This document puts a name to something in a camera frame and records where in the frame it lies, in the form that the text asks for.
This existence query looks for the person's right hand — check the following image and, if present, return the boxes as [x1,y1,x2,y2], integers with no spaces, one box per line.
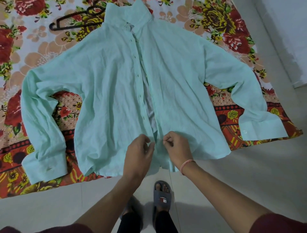
[163,131,194,169]

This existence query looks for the person's left hand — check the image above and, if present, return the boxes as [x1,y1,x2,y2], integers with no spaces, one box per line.
[123,134,155,179]

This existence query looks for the mint green button shirt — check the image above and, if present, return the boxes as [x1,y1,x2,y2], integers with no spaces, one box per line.
[21,0,289,185]

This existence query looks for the person's right forearm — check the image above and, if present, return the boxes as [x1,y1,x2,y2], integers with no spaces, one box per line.
[182,161,271,233]

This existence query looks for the person's left forearm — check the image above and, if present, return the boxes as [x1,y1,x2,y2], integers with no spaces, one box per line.
[75,173,144,233]

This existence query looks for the pink wrist thread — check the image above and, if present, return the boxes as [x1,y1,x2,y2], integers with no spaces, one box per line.
[180,159,196,175]

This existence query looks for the grey slide sandal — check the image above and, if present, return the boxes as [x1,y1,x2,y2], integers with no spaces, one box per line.
[153,181,172,212]
[121,196,144,220]

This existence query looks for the person's black trouser legs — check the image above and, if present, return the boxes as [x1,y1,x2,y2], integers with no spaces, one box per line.
[117,209,178,233]

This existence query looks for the black clothes hanger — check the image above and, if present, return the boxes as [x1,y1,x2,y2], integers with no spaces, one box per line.
[49,4,106,31]

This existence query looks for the floral bed sheet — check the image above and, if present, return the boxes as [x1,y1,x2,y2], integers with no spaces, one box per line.
[0,0,303,199]

